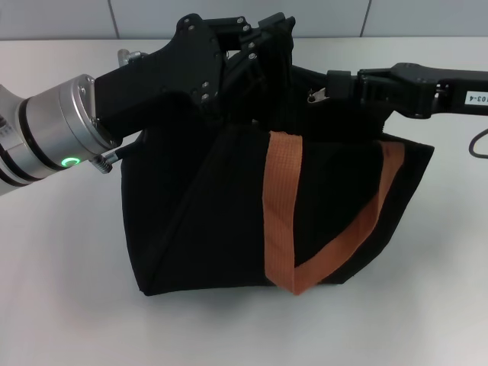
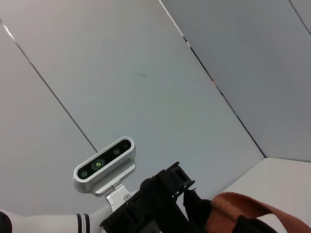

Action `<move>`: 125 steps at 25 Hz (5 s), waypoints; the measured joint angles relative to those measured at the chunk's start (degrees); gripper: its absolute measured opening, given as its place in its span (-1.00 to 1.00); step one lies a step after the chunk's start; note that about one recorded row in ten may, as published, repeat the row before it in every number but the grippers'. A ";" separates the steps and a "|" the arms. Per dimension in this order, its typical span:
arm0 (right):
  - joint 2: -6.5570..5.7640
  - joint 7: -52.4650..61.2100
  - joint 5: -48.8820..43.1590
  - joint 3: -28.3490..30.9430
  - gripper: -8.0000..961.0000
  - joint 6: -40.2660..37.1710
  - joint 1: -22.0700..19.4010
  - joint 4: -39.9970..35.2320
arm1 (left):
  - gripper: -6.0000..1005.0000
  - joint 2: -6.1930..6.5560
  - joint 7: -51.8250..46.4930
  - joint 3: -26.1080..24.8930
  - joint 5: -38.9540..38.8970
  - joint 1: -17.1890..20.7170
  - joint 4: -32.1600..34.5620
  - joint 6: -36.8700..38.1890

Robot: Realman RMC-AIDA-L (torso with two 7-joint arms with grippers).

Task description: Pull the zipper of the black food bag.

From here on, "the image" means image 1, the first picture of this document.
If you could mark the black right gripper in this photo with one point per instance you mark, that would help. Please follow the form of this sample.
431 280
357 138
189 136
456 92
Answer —
450 91

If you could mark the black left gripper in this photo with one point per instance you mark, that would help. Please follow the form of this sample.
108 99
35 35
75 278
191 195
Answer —
167 84

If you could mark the silver zipper pull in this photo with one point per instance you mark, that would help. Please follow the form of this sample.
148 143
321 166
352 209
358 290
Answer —
318 96

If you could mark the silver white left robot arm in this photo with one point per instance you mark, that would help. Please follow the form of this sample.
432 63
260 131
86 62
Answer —
49 129

